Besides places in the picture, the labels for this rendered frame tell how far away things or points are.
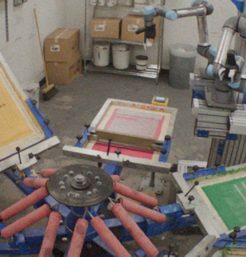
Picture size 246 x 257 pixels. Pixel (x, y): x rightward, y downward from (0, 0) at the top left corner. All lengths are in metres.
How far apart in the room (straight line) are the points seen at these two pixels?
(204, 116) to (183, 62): 2.99
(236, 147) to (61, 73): 3.46
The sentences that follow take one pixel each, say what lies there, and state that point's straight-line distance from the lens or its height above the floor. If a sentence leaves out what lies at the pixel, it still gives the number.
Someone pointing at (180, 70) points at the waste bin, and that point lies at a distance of 5.50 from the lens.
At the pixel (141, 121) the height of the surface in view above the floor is 0.96.
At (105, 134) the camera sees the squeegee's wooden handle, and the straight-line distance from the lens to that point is 2.41.
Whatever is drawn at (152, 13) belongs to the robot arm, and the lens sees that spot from 2.57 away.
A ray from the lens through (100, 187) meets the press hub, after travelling 1.56.
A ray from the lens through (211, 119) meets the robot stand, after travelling 2.53.
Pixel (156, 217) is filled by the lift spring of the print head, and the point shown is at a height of 1.09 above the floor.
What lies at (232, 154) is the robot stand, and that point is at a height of 0.72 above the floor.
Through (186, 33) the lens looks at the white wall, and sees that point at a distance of 5.85.
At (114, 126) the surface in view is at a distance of 2.66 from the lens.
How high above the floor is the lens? 2.32
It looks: 31 degrees down
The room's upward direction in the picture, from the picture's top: 2 degrees clockwise
